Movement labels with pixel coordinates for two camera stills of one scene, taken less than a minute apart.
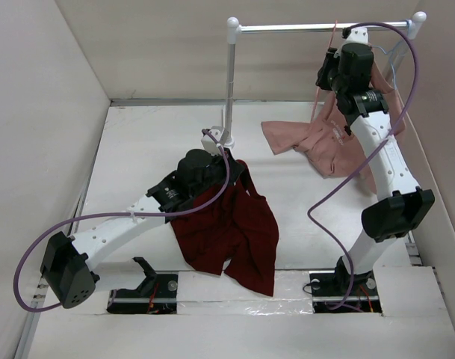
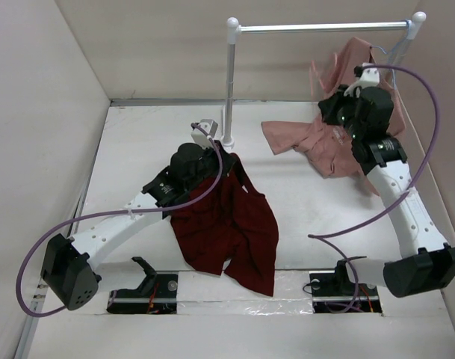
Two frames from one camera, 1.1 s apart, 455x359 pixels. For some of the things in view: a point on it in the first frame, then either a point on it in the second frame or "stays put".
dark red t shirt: (239, 228) stays put
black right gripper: (323, 80) -> (329, 106)
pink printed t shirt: (329, 137) stays put
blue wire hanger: (394, 49) stays put
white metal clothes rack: (234, 28) stays put
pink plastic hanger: (328, 52) -> (314, 67)
